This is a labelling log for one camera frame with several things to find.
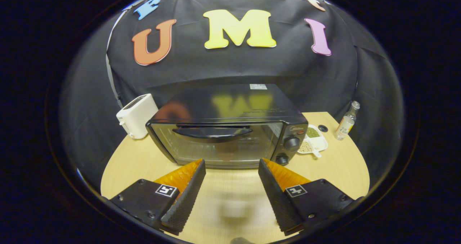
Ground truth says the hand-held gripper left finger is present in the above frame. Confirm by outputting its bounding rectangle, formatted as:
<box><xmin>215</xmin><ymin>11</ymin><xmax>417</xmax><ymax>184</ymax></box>
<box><xmin>110</xmin><ymin>159</ymin><xmax>206</xmax><ymax>236</ymax></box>

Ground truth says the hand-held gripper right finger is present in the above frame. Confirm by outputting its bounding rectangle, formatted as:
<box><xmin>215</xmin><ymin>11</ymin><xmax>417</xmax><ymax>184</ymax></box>
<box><xmin>258</xmin><ymin>158</ymin><xmax>355</xmax><ymax>236</ymax></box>

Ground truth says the black toaster oven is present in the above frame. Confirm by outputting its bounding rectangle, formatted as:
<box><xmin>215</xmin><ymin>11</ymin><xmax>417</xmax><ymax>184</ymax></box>
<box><xmin>146</xmin><ymin>84</ymin><xmax>309</xmax><ymax>170</ymax></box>

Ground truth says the white bread toaster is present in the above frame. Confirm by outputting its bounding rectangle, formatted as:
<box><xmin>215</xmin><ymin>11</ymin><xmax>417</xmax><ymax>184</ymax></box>
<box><xmin>116</xmin><ymin>94</ymin><xmax>159</xmax><ymax>139</ymax></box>

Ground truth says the white divided seasoning plate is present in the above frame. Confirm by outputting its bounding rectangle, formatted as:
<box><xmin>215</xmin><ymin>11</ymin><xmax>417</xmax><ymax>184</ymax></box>
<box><xmin>297</xmin><ymin>124</ymin><xmax>328</xmax><ymax>158</ymax></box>

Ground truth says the clear glass bottle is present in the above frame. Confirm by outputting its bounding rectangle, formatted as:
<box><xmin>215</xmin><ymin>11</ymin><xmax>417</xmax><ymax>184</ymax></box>
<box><xmin>335</xmin><ymin>101</ymin><xmax>361</xmax><ymax>141</ymax></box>

